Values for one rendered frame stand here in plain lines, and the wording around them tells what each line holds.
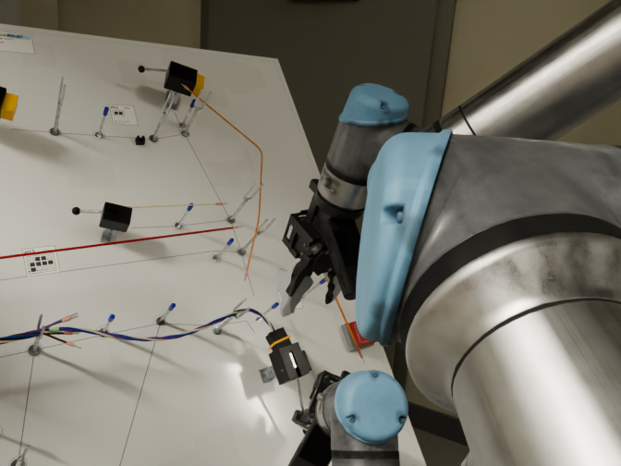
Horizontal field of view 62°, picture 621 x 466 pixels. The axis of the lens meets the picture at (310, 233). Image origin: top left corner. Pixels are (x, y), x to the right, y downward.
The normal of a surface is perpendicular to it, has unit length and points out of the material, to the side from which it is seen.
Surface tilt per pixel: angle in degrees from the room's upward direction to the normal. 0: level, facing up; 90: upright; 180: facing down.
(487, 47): 90
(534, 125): 109
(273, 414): 50
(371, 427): 54
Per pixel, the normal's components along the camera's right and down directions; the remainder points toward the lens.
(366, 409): 0.18, -0.36
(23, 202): 0.48, -0.44
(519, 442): -0.85, -0.40
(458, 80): -0.47, 0.18
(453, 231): -0.68, -0.57
